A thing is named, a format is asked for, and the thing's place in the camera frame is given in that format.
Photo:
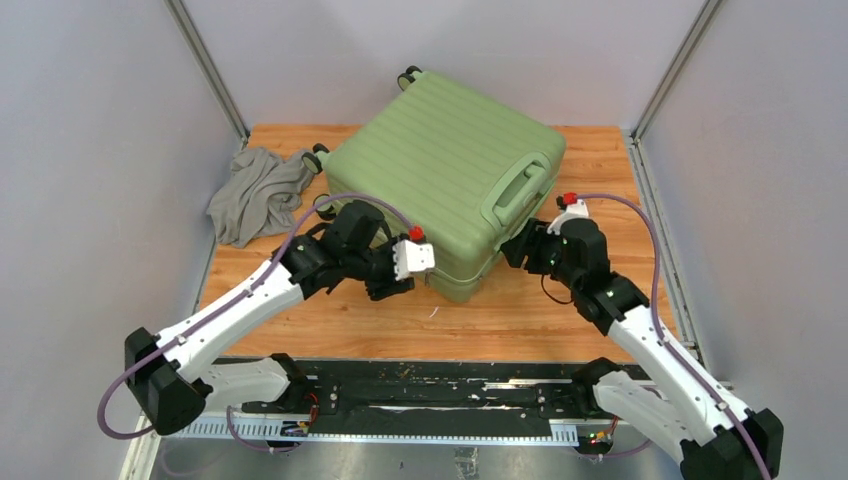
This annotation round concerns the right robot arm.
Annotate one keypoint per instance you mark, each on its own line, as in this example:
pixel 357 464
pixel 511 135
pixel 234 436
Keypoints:
pixel 676 378

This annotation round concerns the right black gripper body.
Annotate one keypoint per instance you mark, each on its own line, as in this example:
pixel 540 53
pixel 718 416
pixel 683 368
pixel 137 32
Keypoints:
pixel 565 273

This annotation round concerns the green suitcase wheel rear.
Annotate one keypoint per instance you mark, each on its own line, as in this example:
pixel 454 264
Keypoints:
pixel 408 77

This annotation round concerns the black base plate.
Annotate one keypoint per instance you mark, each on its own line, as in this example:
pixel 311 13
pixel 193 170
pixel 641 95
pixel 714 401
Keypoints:
pixel 437 398

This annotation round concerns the crumpled grey-green cloth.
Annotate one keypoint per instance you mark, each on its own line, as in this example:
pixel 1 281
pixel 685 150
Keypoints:
pixel 260 196

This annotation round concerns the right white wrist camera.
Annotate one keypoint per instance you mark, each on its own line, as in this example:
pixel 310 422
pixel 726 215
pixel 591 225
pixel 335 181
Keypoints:
pixel 570 208

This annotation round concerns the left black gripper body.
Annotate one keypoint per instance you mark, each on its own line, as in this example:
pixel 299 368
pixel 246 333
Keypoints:
pixel 376 267

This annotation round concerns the aluminium frame rail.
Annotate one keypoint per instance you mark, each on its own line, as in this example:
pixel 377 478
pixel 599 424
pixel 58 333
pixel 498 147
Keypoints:
pixel 277 430

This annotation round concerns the green suitcase wheel middle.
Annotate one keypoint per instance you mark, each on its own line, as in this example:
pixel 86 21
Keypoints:
pixel 313 159

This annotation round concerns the green suitcase wheel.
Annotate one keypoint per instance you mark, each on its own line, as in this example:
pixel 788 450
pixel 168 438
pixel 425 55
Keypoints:
pixel 313 159
pixel 408 77
pixel 324 207

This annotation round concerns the green suitcase wheel front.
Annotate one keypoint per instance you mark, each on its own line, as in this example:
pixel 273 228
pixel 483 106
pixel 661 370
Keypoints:
pixel 324 207

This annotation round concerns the green suitcase blue lining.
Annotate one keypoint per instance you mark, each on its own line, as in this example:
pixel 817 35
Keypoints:
pixel 466 168

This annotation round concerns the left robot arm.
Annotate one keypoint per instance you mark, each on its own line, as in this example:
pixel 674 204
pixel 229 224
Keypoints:
pixel 225 338

